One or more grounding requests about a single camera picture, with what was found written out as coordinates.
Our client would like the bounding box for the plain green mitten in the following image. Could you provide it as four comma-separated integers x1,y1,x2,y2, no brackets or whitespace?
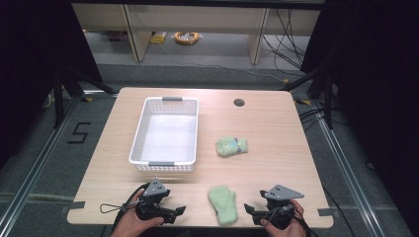
208,185,239,226

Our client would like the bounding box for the person's right hand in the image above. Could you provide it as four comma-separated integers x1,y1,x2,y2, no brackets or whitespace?
260,198,308,237

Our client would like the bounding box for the person's left hand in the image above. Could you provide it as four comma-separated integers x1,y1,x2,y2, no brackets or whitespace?
110,189,166,237

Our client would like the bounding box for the white perforated plastic basket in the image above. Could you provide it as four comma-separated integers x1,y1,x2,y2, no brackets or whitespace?
128,96,200,174

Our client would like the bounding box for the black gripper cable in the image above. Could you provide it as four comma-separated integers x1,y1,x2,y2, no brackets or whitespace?
263,203,319,237
111,182,151,233

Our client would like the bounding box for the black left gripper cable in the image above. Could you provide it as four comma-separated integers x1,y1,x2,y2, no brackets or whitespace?
111,182,151,233

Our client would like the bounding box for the thin wire loop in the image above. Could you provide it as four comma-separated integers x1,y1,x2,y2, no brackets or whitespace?
100,202,127,214

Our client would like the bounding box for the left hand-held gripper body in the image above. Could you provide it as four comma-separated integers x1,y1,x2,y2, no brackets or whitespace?
134,177,172,222

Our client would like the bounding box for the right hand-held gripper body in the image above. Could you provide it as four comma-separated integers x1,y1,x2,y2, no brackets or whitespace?
263,184,305,231

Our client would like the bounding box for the black metal stand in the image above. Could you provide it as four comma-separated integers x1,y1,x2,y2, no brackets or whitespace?
52,63,120,129
280,65,334,130

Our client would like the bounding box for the bundle of black floor cables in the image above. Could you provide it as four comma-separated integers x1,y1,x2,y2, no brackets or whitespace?
261,8,312,71

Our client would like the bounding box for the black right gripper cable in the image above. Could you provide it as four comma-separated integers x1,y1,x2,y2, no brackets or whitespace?
263,203,319,237

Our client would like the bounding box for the beige wooden desk frame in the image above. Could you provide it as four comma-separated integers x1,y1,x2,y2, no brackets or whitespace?
71,3,321,66

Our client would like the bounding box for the green mitten with face print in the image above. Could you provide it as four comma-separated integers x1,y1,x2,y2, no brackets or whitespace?
215,136,249,158

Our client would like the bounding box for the yellow packet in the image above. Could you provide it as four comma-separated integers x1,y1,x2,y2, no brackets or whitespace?
149,31,168,45

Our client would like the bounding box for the aluminium floor rail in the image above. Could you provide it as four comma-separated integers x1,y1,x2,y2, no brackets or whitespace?
0,95,82,231
310,98,386,237

